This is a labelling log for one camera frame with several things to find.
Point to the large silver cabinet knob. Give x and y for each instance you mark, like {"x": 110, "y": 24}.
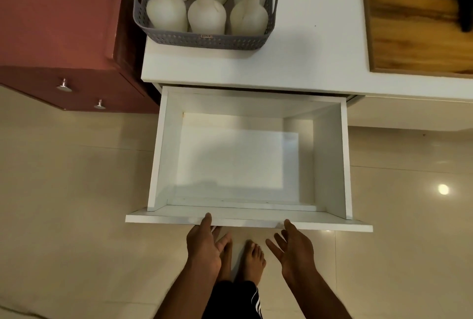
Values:
{"x": 64, "y": 86}

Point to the person's left hand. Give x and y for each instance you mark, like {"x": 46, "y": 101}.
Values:
{"x": 201, "y": 248}

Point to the white open drawer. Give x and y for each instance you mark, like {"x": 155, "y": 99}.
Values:
{"x": 244, "y": 159}

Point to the person's foot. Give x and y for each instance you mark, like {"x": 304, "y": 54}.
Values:
{"x": 252, "y": 261}
{"x": 226, "y": 259}

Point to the person's right forearm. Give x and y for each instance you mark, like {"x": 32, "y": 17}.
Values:
{"x": 317, "y": 298}

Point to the person's right thumb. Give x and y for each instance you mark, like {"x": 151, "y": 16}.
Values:
{"x": 291, "y": 228}

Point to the person's right hand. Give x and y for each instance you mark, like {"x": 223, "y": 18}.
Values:
{"x": 297, "y": 256}

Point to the person's left thumb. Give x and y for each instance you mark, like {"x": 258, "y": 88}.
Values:
{"x": 207, "y": 220}

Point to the grey perforated plastic basket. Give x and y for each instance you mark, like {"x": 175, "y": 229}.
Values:
{"x": 207, "y": 38}

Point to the black shorts with white stripes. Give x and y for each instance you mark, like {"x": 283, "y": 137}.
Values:
{"x": 236, "y": 302}

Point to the white cabinet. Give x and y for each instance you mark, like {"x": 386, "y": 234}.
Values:
{"x": 321, "y": 34}

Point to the small silver cabinet knob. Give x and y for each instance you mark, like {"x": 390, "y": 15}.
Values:
{"x": 99, "y": 105}

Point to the person's left foot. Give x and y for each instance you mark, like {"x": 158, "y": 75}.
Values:
{"x": 226, "y": 259}

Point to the wooden cutting board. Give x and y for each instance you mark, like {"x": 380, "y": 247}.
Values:
{"x": 414, "y": 23}

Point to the person's left forearm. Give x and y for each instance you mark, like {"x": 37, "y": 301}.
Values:
{"x": 184, "y": 296}

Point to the red cabinet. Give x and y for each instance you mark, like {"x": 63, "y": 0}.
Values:
{"x": 55, "y": 15}

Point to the person's right foot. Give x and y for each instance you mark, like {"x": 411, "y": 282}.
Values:
{"x": 252, "y": 261}

